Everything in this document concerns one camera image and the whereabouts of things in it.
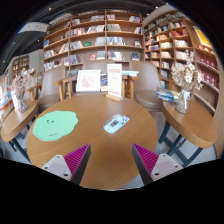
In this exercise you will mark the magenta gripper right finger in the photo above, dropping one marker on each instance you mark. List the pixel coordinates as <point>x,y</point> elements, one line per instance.
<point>152,166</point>

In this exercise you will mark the round wooden side table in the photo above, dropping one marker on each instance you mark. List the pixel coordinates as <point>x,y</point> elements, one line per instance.
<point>196,126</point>
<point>15,122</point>

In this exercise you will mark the wooden bookshelf right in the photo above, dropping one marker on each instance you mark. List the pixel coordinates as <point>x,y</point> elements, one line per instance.
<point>168,36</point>

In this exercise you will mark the white framed picture card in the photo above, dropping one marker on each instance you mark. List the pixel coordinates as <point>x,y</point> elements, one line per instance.
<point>88,81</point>

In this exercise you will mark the white sign in wooden stand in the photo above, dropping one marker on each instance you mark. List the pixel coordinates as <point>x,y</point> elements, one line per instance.
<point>114,72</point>

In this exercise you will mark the beige armchair left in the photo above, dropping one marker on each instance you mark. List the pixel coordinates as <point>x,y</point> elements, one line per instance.
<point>50,93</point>

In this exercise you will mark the stack of books on chair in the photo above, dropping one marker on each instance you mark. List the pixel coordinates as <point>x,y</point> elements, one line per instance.
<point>167,95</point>

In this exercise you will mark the white transparent computer mouse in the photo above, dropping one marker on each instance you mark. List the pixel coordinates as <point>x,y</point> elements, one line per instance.
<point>115,123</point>

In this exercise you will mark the green blob-shaped mouse pad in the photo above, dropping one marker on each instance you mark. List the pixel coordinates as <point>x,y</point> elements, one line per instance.
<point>55,125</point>

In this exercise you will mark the glass vase with dried flowers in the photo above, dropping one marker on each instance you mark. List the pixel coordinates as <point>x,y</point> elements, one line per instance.
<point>188,77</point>

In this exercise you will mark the wooden bookshelf centre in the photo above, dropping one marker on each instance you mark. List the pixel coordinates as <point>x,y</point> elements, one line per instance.
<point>92,36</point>

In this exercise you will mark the left vase with dried flowers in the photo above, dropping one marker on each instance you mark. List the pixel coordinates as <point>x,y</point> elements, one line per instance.
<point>22,82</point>

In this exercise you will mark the beige armchair right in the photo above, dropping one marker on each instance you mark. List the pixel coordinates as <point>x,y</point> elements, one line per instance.
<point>145,87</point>

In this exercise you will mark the left round wooden side table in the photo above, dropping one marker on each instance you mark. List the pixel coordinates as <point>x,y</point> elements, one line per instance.
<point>15,122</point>

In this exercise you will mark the beige armchair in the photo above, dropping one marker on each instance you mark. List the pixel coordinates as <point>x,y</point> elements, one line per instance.
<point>100,65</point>
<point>50,93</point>
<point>145,87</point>

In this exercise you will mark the right round wooden side table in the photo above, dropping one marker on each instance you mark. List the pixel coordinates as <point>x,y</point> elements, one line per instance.
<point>196,126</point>

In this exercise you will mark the wooden bookshelf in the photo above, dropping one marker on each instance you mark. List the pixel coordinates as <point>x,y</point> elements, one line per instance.
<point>168,36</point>
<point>92,36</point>

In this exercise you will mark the beige armchair centre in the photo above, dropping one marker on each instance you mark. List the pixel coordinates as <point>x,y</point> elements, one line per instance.
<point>100,65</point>

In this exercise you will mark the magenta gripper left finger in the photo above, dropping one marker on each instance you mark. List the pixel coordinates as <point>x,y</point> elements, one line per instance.
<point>70,167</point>

